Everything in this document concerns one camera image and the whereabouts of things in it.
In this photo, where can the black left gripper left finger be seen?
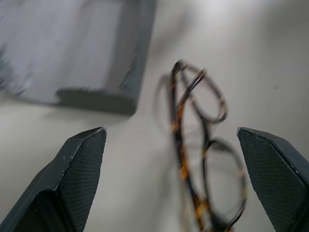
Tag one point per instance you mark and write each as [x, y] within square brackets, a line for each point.
[72, 178]

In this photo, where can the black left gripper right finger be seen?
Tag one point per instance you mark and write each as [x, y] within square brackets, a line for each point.
[277, 178]

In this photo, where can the tortoiseshell glasses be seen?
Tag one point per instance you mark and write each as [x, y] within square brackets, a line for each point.
[179, 145]

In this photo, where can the grey glasses case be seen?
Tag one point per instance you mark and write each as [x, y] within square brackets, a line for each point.
[72, 50]

